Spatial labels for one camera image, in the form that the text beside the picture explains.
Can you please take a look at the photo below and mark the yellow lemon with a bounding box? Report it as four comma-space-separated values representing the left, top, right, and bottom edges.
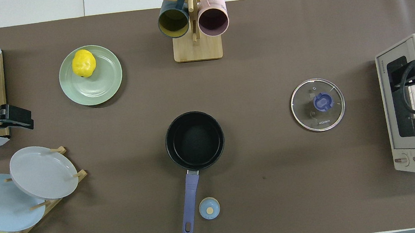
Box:
70, 48, 98, 79

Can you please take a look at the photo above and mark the glass lid with blue knob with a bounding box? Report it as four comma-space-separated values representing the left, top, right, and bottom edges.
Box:
288, 75, 348, 135

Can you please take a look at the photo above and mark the grey plate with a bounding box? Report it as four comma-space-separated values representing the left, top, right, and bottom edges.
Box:
7, 142, 81, 204

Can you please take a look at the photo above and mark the wooden plate rack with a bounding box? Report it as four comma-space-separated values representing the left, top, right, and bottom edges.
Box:
0, 144, 94, 233

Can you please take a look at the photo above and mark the light green plate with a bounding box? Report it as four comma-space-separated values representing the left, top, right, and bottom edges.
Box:
56, 42, 126, 109

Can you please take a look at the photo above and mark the brown table mat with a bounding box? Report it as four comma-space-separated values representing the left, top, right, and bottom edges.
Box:
0, 0, 415, 233

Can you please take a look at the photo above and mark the dark blue saucepan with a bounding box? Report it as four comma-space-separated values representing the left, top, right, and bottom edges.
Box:
162, 108, 235, 233

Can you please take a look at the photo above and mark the dark teal mug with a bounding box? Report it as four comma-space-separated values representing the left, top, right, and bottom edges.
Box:
155, 0, 193, 40

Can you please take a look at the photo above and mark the wooden mug tree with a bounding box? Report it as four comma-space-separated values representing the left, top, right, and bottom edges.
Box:
154, 0, 237, 66

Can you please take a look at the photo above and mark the pink ribbed mug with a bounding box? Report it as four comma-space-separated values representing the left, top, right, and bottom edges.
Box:
195, 0, 231, 38

